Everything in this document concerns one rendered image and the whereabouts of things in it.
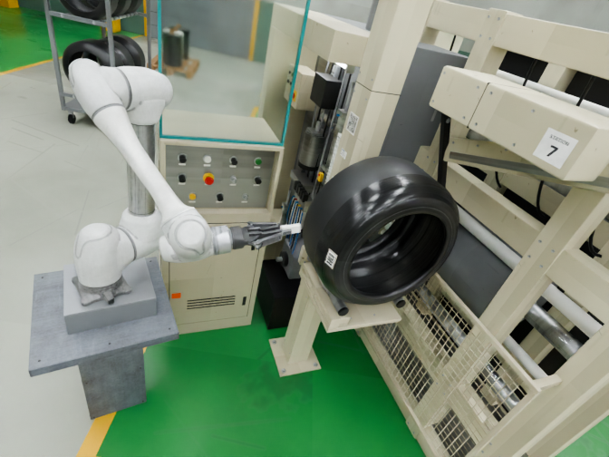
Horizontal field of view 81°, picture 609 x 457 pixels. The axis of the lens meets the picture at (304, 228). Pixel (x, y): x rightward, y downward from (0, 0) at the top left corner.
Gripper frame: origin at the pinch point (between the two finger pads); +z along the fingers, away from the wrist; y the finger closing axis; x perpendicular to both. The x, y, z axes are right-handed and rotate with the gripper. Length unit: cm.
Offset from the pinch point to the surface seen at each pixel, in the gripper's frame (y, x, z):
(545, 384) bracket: -59, 37, 74
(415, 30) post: 25, -57, 50
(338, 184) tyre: 7.3, -10.8, 19.6
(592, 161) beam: -37, -36, 70
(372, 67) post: 29, -44, 38
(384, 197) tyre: -9.0, -14.2, 28.1
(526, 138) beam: -21, -36, 63
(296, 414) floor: -4, 126, 8
